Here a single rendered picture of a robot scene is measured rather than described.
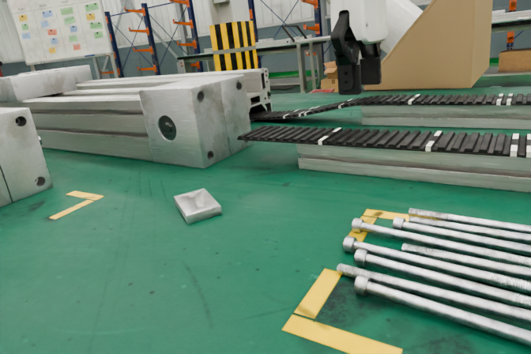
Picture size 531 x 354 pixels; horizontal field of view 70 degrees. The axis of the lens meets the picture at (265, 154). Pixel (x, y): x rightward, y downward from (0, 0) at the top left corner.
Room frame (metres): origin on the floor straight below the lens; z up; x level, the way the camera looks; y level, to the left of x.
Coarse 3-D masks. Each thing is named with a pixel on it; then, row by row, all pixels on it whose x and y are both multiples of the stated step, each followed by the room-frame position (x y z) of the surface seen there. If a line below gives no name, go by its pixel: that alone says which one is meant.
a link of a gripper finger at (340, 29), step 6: (342, 12) 0.52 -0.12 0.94; (348, 12) 0.51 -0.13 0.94; (342, 18) 0.51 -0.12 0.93; (348, 18) 0.51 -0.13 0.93; (336, 24) 0.50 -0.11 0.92; (342, 24) 0.49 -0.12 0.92; (348, 24) 0.51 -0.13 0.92; (336, 30) 0.49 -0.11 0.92; (342, 30) 0.49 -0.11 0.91; (330, 36) 0.49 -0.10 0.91; (336, 36) 0.48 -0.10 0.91; (342, 36) 0.49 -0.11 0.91; (336, 42) 0.49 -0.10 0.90; (342, 42) 0.49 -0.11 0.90; (336, 48) 0.49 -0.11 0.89; (342, 48) 0.49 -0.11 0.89; (342, 54) 0.49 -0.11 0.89
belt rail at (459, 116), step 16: (368, 112) 0.53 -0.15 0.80; (384, 112) 0.51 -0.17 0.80; (400, 112) 0.50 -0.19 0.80; (416, 112) 0.49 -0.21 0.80; (432, 112) 0.48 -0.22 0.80; (448, 112) 0.47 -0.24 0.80; (464, 112) 0.45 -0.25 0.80; (480, 112) 0.44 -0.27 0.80; (496, 112) 0.43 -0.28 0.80; (512, 112) 0.43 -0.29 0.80; (528, 112) 0.42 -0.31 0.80; (496, 128) 0.43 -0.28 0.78; (512, 128) 0.42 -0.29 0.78; (528, 128) 0.42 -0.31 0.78
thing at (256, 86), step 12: (216, 72) 0.75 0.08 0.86; (228, 72) 0.73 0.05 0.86; (240, 72) 0.71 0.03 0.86; (252, 72) 0.69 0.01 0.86; (264, 72) 0.70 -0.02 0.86; (84, 84) 0.90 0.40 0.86; (96, 84) 0.86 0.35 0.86; (108, 84) 0.83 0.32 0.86; (120, 84) 0.80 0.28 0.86; (132, 84) 0.78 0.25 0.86; (144, 84) 0.76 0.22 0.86; (156, 84) 0.74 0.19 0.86; (252, 84) 0.69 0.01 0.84; (264, 84) 0.70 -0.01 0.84; (252, 96) 0.66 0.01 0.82; (264, 96) 0.69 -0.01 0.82; (252, 108) 0.71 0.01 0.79; (264, 108) 0.69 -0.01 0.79; (252, 120) 0.65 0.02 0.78
